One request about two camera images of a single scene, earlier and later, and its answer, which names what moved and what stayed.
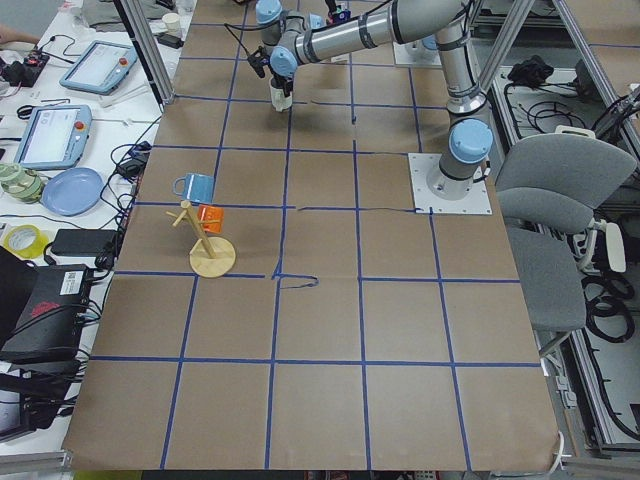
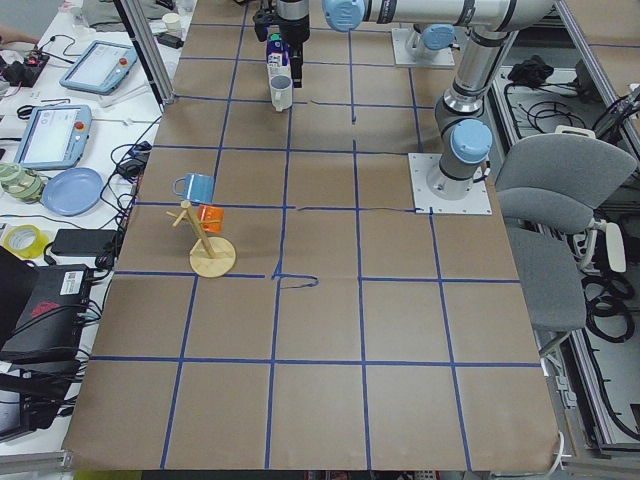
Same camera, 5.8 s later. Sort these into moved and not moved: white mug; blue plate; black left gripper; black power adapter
Moved: black left gripper
Not moved: black power adapter; white mug; blue plate
